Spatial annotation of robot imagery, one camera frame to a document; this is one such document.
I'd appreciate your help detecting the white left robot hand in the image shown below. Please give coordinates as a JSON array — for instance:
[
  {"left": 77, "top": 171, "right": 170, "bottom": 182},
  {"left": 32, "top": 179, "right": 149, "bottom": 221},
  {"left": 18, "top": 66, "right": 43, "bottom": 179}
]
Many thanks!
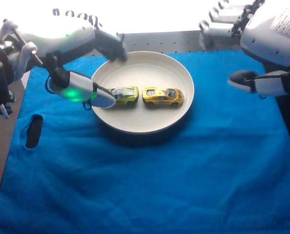
[{"left": 18, "top": 8, "right": 129, "bottom": 111}]

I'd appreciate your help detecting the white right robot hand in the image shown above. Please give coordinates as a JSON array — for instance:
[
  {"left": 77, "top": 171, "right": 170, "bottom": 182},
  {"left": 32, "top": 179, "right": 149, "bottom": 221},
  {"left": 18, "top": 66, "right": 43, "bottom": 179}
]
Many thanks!
[{"left": 198, "top": 0, "right": 290, "bottom": 98}]

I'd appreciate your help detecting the green toy car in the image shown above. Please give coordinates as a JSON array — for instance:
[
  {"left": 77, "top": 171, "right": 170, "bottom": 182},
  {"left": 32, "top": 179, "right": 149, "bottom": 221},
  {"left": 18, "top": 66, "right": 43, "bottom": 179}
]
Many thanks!
[{"left": 107, "top": 86, "right": 139, "bottom": 107}]

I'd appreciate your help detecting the yellow object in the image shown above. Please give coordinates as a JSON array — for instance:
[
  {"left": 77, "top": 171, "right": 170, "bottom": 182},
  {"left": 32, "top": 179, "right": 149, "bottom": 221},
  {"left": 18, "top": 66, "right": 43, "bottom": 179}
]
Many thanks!
[{"left": 141, "top": 87, "right": 184, "bottom": 109}]

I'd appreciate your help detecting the white round plate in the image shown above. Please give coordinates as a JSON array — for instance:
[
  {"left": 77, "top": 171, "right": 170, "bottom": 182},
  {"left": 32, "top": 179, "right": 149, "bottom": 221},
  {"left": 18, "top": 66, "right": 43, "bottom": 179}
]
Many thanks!
[{"left": 91, "top": 50, "right": 195, "bottom": 135}]

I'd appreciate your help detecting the blue cloth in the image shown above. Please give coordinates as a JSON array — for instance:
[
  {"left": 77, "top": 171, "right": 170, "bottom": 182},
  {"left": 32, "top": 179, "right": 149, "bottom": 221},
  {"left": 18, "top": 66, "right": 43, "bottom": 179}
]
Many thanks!
[{"left": 0, "top": 50, "right": 290, "bottom": 234}]

